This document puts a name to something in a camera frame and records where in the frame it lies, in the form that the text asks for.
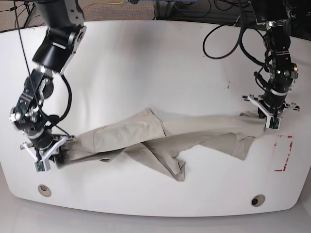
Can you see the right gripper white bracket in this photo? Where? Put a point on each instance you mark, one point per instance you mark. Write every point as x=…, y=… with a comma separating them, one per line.
x=41, y=157

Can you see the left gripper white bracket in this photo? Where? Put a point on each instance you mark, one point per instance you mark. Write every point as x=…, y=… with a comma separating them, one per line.
x=266, y=111

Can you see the beige t-shirt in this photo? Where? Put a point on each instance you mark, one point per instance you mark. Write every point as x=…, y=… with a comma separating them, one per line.
x=157, y=143

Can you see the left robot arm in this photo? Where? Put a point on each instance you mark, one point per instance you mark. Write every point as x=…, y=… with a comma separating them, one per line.
x=272, y=14

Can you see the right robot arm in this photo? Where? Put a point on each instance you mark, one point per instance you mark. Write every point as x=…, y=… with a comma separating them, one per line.
x=65, y=21

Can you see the red tape rectangle marking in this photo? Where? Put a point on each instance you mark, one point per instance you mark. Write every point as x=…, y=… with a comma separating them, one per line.
x=281, y=152

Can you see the black tripod stand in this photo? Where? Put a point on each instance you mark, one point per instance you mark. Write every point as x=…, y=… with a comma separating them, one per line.
x=29, y=7

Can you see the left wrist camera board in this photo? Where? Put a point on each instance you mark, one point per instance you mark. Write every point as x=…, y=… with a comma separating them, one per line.
x=274, y=123

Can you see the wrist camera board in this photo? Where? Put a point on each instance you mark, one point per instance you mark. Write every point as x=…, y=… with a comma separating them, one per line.
x=274, y=123
x=39, y=166

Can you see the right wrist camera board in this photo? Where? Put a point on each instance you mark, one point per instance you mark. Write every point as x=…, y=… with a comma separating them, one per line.
x=39, y=166

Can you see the left table cable grommet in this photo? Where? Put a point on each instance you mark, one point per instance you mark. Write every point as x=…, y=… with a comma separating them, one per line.
x=44, y=190

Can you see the table cable grommet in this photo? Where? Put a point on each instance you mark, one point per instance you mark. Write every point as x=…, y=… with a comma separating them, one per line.
x=44, y=190
x=258, y=200

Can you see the right table cable grommet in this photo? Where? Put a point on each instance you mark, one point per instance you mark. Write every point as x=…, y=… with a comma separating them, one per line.
x=258, y=200

